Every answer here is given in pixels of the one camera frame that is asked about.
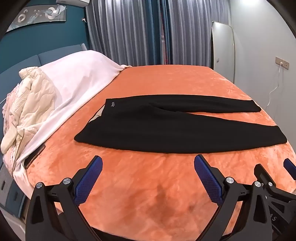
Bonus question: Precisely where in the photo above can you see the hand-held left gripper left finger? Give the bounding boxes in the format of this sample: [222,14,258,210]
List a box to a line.
[25,155,103,241]

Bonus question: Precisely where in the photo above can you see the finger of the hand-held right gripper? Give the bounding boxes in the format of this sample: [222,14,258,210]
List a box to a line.
[254,164,296,200]
[283,159,296,180]

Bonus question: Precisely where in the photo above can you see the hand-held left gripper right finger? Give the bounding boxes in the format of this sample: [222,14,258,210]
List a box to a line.
[194,154,272,241]

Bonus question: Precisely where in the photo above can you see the black pants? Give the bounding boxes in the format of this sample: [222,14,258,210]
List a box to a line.
[74,95,287,154]

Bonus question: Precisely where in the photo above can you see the grey nightstand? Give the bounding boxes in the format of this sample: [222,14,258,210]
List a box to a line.
[0,162,26,218]

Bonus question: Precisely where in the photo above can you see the cream quilted comforter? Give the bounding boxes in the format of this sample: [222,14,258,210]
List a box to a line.
[0,66,62,153]

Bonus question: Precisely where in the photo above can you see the white bed sheet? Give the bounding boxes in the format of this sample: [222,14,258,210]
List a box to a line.
[13,50,133,202]

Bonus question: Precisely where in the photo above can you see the pink fuzzy blanket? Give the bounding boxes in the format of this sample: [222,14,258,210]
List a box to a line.
[1,86,27,176]

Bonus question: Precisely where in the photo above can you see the orange plush blanket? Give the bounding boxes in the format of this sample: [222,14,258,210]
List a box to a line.
[23,65,296,241]

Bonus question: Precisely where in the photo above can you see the blue upholstered headboard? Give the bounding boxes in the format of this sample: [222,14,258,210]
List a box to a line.
[0,43,88,77]

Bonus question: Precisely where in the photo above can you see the tall standing mirror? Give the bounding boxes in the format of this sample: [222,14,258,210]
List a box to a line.
[211,21,235,82]

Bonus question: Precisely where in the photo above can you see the grey sheer curtain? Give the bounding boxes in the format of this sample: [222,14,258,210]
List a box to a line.
[85,0,154,66]
[170,0,232,67]

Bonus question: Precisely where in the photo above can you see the blue curtain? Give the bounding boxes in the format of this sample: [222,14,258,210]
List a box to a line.
[148,0,173,66]

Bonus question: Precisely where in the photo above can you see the white air conditioner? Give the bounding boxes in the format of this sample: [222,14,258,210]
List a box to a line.
[56,0,90,7]

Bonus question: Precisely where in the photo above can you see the white charging cable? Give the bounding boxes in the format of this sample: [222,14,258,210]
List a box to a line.
[264,61,283,109]

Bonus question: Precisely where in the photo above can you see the wall socket strip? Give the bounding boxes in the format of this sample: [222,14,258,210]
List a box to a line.
[275,56,290,69]

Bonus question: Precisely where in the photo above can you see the grey abstract wall art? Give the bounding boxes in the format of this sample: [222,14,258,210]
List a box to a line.
[6,0,66,33]

